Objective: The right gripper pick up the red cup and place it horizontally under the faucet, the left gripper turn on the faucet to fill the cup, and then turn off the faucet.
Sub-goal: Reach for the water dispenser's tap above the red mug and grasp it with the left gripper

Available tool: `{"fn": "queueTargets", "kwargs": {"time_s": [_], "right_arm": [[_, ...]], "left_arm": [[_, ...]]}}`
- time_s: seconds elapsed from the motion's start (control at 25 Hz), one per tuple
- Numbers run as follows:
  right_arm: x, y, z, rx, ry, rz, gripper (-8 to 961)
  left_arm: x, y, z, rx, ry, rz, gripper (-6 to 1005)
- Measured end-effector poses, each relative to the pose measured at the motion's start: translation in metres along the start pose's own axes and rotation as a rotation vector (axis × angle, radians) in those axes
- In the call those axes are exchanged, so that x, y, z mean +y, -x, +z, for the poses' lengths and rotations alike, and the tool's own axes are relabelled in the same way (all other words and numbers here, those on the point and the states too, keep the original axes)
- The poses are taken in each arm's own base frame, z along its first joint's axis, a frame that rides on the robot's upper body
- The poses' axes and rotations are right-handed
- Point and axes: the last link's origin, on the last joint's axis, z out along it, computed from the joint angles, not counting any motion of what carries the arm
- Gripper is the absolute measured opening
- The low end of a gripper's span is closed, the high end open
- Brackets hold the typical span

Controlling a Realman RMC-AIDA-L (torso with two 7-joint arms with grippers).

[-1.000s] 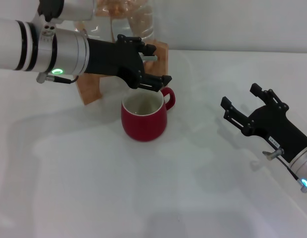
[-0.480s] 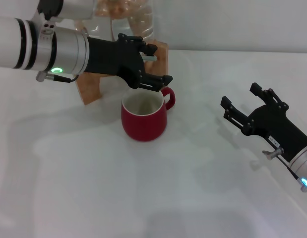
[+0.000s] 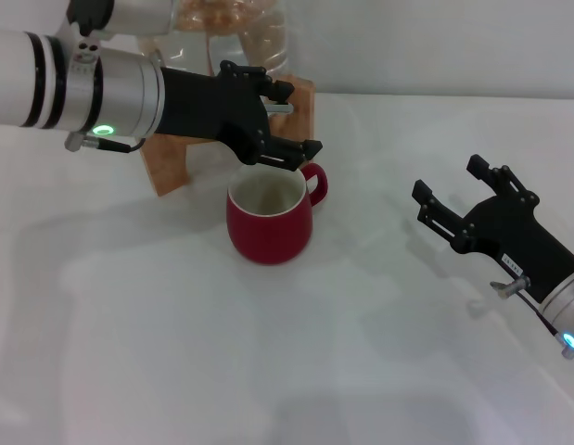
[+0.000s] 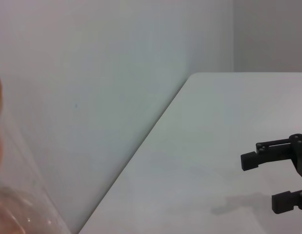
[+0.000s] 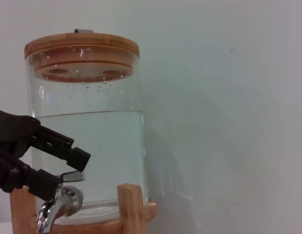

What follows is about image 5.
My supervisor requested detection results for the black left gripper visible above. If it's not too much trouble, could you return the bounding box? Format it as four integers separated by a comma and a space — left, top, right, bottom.
0, 108, 92, 202

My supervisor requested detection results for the metal faucet lever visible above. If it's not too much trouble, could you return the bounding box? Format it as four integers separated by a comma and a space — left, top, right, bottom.
60, 171, 86, 183

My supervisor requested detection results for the chrome faucet spout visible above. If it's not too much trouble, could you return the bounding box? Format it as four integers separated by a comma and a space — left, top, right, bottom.
36, 185, 83, 234

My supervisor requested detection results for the glass water dispenser jar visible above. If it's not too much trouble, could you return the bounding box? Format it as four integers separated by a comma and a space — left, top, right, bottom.
25, 48, 150, 225

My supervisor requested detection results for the wooden dispenser stand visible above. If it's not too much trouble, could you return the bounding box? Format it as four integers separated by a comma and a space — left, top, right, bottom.
9, 184, 157, 234

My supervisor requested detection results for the bamboo jar lid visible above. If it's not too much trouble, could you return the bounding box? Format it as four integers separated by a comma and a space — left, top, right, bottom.
24, 28, 140, 83

